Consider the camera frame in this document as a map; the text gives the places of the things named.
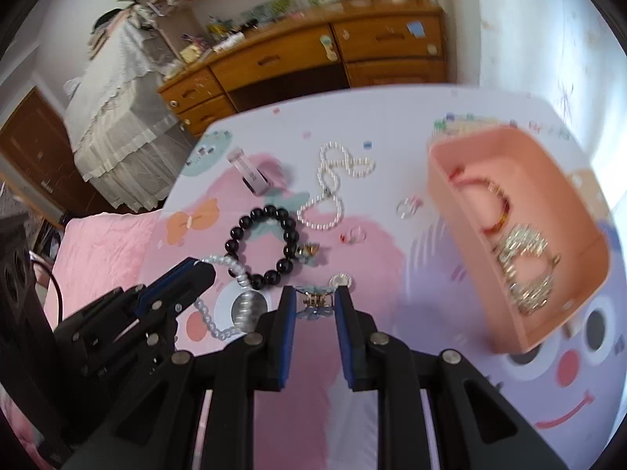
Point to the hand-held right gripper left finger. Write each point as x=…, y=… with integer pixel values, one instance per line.
x=289, y=338

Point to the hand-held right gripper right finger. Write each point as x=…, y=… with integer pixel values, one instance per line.
x=345, y=342

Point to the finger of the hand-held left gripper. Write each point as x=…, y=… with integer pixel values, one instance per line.
x=122, y=311
x=169, y=275

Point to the blue and gold hair clip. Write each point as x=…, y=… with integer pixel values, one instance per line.
x=314, y=303

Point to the pink plastic box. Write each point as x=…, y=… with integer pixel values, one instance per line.
x=539, y=191

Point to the gold and blue charm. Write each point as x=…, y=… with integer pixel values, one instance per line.
x=308, y=252

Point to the white lace cloth cover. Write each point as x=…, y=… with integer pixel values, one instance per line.
x=117, y=122

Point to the brown wooden door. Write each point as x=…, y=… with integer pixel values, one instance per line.
x=34, y=156

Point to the wooden desk with drawers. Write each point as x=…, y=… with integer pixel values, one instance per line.
x=274, y=61

